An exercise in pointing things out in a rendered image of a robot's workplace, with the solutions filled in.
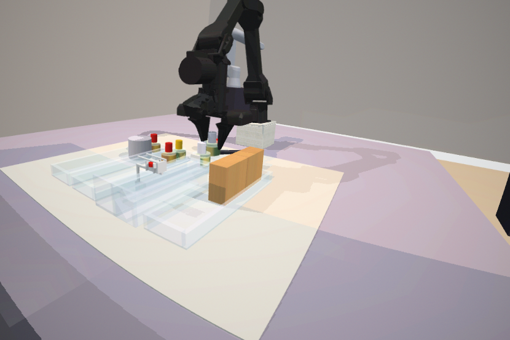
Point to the wooden block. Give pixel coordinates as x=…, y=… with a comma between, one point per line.
x=227, y=177
x=255, y=160

